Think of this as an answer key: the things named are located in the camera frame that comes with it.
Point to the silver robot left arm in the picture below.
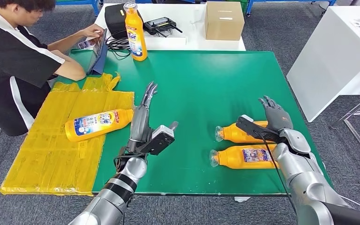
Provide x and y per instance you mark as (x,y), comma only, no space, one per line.
(118,189)

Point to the white side table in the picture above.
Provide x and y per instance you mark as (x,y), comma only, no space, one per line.
(329,62)

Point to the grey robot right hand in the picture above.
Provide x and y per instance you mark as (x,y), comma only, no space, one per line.
(277,119)

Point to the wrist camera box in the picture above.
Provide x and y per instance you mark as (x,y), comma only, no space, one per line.
(254,129)
(159,139)

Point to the blue metal frame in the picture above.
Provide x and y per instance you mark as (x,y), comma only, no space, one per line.
(77,2)

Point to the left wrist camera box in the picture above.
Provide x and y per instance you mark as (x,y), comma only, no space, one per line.
(159,139)

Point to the person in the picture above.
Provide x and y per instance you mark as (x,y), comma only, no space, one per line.
(12,62)

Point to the black remote controller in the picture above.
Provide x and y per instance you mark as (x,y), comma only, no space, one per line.
(159,24)

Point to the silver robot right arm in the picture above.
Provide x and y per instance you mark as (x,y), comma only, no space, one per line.
(307,183)

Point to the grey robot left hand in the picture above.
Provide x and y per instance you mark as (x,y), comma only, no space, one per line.
(140,124)

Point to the brown cardboard box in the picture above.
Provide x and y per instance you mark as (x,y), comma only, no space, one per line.
(224,26)

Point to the orange detergent bottle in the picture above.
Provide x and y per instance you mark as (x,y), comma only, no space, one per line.
(229,135)
(229,158)
(136,46)
(90,124)

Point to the grey metal table frame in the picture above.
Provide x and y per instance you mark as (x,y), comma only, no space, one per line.
(354,108)

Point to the flat white box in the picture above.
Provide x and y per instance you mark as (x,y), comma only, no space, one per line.
(166,41)

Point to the black zipped carry case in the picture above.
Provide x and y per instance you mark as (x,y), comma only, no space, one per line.
(114,20)

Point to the green table mat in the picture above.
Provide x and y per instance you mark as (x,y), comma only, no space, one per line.
(198,87)

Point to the tablet in blue case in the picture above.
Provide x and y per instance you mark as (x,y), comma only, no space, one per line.
(100,60)

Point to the yellow taped cardboard sheet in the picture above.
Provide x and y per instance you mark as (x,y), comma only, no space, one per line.
(43,161)

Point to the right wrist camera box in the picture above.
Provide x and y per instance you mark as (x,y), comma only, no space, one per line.
(254,129)

